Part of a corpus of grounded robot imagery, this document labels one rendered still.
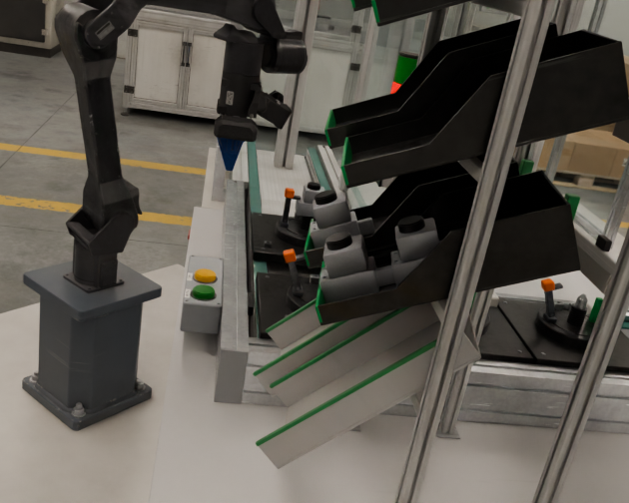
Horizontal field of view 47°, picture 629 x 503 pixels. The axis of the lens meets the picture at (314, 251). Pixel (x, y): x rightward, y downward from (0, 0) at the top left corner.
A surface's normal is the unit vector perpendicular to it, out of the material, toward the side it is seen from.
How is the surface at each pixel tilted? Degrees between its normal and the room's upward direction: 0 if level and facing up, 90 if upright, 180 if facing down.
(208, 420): 0
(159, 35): 90
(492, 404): 90
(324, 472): 0
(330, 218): 88
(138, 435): 0
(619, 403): 90
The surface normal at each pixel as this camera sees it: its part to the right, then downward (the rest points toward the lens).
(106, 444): 0.16, -0.91
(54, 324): -0.62, 0.20
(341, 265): -0.07, 0.37
